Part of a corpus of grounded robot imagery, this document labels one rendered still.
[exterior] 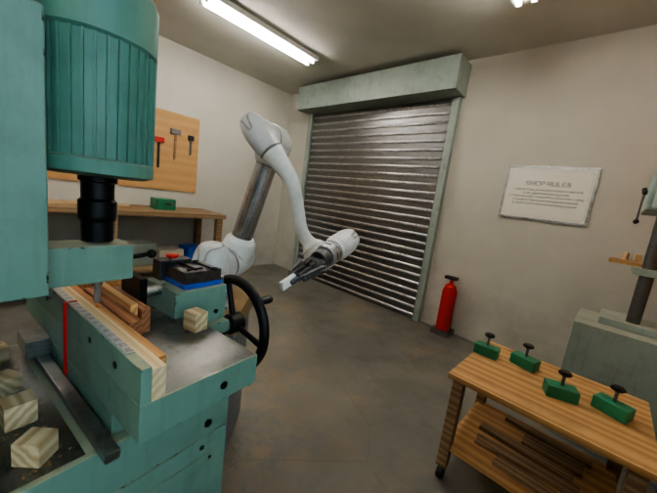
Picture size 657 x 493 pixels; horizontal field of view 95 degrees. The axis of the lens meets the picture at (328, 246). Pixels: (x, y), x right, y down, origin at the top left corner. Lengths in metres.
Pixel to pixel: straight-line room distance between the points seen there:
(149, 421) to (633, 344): 2.18
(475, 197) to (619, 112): 1.14
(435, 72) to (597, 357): 2.62
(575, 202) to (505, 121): 0.93
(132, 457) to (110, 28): 0.68
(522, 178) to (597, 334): 1.49
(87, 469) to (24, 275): 0.30
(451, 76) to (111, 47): 3.02
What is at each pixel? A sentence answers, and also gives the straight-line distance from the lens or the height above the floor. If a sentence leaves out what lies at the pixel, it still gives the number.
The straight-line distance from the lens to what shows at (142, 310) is 0.70.
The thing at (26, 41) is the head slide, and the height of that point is 1.36.
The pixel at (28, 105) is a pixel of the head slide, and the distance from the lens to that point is 0.62.
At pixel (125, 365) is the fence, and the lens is 0.54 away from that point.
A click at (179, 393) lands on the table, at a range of 0.55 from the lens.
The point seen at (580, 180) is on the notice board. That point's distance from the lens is 3.17.
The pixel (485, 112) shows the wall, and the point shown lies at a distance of 3.46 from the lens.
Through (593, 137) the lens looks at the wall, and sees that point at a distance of 3.24.
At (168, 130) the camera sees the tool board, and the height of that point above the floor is 1.73.
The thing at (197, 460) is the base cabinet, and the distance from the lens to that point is 0.78.
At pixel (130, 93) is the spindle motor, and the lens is 0.65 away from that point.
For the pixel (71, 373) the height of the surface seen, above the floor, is 0.82.
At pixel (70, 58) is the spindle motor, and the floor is 1.36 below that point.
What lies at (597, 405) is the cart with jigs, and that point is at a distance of 1.72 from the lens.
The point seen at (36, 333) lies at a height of 0.85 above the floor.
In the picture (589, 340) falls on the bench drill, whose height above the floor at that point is 0.62.
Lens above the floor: 1.21
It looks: 9 degrees down
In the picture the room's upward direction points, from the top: 8 degrees clockwise
